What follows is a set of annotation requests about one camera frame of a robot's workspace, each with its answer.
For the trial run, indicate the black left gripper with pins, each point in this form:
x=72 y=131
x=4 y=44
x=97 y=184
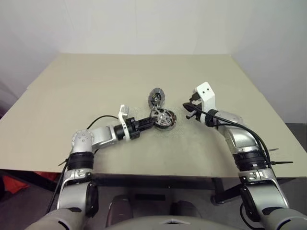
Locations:
x=134 y=128

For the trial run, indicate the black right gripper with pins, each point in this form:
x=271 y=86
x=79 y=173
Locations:
x=196 y=107

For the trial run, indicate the black rotor ring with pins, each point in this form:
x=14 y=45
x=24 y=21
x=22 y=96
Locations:
x=163 y=117

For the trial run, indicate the silver motor stator copper windings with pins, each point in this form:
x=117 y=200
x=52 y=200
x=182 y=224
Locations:
x=168 y=128

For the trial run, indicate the silver motor circuit board cover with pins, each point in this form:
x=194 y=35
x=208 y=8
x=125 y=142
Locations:
x=156 y=97

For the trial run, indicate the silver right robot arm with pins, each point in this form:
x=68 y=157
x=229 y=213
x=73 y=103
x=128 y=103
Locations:
x=242 y=139

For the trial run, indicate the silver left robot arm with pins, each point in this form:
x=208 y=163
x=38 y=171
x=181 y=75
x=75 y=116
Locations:
x=100 y=136

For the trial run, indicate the dark rounded shape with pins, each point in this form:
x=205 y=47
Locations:
x=120 y=208
x=184 y=208

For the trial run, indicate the grey robot torso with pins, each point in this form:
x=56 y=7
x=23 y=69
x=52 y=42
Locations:
x=156 y=222

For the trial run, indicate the red object under table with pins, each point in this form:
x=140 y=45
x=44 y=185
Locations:
x=12 y=184

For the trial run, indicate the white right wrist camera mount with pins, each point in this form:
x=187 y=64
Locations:
x=206 y=93

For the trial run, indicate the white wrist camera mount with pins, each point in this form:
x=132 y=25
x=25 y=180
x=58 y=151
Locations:
x=206 y=93
x=121 y=113

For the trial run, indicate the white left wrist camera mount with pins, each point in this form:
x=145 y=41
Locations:
x=121 y=113

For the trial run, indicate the black table frame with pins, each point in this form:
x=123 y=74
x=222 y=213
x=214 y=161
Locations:
x=225 y=191

